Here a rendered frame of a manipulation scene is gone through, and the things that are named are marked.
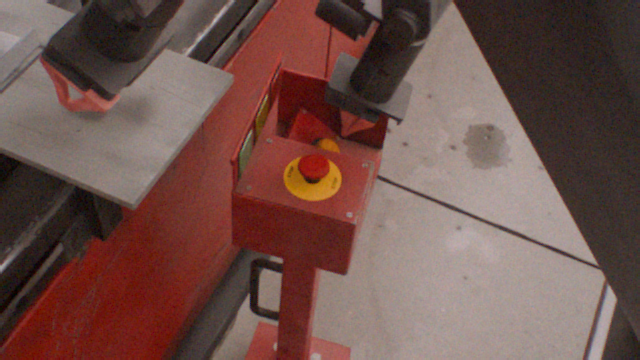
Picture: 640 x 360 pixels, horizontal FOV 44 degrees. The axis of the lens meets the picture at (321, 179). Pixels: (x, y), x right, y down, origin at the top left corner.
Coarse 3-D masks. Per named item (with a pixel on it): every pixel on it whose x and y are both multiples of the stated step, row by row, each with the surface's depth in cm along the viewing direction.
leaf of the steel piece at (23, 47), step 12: (0, 36) 77; (12, 36) 77; (24, 36) 74; (36, 36) 76; (0, 48) 76; (12, 48) 73; (24, 48) 75; (0, 60) 72; (12, 60) 74; (0, 72) 73
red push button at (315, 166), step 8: (304, 160) 96; (312, 160) 96; (320, 160) 96; (304, 168) 95; (312, 168) 95; (320, 168) 95; (328, 168) 96; (304, 176) 95; (312, 176) 95; (320, 176) 95
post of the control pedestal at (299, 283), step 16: (288, 272) 120; (304, 272) 119; (320, 272) 127; (288, 288) 124; (304, 288) 123; (288, 304) 128; (304, 304) 126; (288, 320) 132; (304, 320) 130; (288, 336) 136; (304, 336) 134; (288, 352) 141; (304, 352) 139
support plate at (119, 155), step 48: (0, 0) 81; (0, 96) 73; (48, 96) 73; (144, 96) 74; (192, 96) 75; (0, 144) 69; (48, 144) 70; (96, 144) 70; (144, 144) 71; (96, 192) 68; (144, 192) 68
